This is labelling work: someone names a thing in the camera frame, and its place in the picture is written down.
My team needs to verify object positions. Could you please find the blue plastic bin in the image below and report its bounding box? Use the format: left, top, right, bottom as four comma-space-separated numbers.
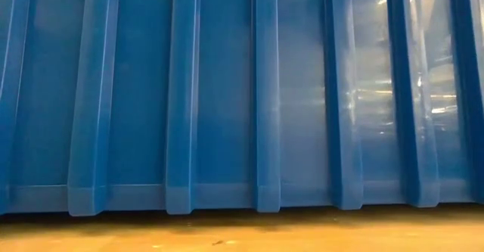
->
0, 0, 484, 217

